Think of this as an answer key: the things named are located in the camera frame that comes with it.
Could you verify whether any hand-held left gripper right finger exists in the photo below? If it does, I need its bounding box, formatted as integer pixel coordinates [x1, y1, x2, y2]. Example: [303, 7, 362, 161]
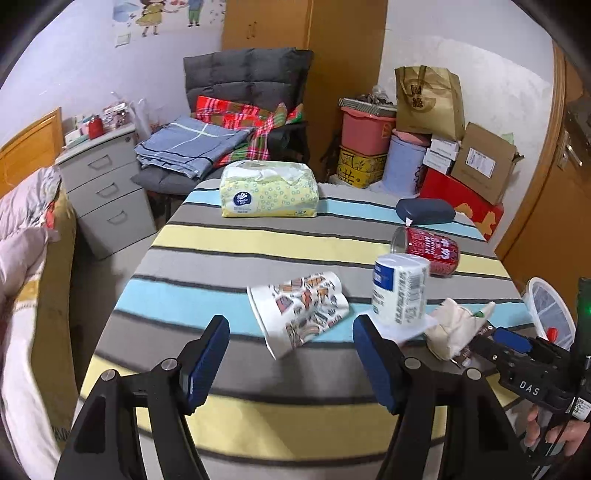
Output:
[352, 315, 539, 480]

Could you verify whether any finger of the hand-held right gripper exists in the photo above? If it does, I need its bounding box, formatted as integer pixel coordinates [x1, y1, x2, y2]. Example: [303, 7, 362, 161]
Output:
[490, 326, 536, 354]
[468, 336, 511, 372]

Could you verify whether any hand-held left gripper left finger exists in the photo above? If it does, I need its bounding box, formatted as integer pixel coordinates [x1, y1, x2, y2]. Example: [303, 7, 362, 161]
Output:
[54, 315, 230, 480]

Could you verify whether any white tissue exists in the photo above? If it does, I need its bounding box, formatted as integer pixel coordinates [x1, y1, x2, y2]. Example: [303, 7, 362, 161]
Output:
[426, 298, 497, 365]

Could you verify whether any white trash bin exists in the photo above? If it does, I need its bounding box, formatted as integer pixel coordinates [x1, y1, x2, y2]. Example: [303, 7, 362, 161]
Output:
[526, 277, 578, 354]

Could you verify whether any white bottle with blue label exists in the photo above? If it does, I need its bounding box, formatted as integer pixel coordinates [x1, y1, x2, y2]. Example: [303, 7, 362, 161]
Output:
[372, 253, 430, 326]

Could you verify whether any printed paper cup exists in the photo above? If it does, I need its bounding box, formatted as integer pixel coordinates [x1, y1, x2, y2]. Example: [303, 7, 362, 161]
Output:
[247, 271, 350, 361]

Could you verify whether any red drink can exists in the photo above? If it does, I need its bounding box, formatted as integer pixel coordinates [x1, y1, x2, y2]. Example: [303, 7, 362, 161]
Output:
[392, 226, 461, 278]

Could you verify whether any person's right hand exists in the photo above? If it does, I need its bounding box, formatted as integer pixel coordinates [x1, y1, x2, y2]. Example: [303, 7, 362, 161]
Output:
[524, 405, 591, 457]

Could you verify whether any white paper napkin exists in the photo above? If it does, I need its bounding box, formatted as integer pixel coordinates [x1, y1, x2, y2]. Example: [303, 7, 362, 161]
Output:
[369, 315, 438, 346]

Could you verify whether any wooden door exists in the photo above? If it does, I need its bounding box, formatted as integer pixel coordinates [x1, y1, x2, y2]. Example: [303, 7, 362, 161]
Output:
[494, 41, 591, 287]

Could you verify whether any red gift box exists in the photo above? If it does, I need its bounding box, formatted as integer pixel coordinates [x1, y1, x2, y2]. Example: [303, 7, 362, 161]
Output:
[419, 167, 505, 243]

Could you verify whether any dark blue glasses case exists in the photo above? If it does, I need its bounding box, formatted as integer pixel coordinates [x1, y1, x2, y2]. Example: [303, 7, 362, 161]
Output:
[396, 198, 457, 227]

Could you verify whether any cardboard box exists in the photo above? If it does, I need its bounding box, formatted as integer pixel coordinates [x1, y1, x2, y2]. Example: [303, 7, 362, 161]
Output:
[450, 122, 525, 205]

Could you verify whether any bed with pillows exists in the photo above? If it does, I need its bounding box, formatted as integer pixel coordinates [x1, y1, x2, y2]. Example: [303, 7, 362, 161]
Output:
[0, 189, 80, 480]

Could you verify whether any yellow tissue pack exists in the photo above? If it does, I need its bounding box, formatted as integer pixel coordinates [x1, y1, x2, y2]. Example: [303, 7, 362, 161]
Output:
[219, 161, 320, 217]

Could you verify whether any grey drawer nightstand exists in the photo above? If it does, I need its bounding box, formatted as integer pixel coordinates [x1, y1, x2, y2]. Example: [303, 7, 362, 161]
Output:
[55, 122, 158, 260]

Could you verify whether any yellow box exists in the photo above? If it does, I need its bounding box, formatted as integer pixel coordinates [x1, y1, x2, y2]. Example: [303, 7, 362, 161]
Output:
[336, 145, 389, 189]

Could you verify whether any stack of white boxes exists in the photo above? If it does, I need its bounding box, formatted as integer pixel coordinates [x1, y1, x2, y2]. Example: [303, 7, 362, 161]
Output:
[422, 134, 462, 175]

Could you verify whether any light blue cylinder container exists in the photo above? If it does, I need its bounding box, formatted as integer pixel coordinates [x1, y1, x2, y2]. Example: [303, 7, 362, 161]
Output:
[383, 129, 432, 193]

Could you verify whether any folded blue sheet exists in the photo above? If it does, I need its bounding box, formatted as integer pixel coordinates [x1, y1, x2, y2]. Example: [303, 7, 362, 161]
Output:
[135, 115, 259, 178]

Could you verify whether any pink plastic bucket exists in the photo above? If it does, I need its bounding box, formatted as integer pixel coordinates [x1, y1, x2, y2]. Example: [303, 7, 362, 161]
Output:
[341, 107, 397, 156]

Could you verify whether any black chair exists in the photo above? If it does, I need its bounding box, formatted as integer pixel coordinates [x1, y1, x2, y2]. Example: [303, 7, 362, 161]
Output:
[268, 46, 315, 162]

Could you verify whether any pinkish grey quilt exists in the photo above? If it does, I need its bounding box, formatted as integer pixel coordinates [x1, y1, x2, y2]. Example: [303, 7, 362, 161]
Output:
[0, 166, 63, 305]

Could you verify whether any brown paper bag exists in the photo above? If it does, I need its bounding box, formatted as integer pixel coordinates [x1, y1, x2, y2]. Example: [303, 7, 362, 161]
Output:
[394, 65, 466, 141]

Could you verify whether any red plaid blanket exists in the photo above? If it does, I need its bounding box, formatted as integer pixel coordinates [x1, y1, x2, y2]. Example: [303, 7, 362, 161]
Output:
[191, 95, 305, 169]

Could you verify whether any white plastic bag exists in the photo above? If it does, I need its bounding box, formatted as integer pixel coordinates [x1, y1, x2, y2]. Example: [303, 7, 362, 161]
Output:
[129, 99, 151, 139]

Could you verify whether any striped tray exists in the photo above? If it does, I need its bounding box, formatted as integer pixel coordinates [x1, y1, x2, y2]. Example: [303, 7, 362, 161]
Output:
[338, 95, 398, 116]

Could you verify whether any wooden headboard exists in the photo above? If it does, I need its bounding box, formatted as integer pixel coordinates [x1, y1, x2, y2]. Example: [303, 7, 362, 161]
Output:
[0, 107, 63, 197]

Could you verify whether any grey cushioned chair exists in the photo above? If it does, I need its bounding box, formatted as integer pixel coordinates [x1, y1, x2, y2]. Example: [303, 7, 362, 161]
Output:
[130, 47, 315, 195]

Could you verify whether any wooden wardrobe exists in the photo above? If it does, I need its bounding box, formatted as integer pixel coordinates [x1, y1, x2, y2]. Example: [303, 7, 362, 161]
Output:
[222, 0, 387, 176]

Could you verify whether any metal door handle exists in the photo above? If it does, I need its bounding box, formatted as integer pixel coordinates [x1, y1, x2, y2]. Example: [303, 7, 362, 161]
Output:
[556, 131, 583, 168]

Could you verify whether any cartoon couple wall sticker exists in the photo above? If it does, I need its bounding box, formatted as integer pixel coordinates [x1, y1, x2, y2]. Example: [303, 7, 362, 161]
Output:
[111, 0, 227, 38]

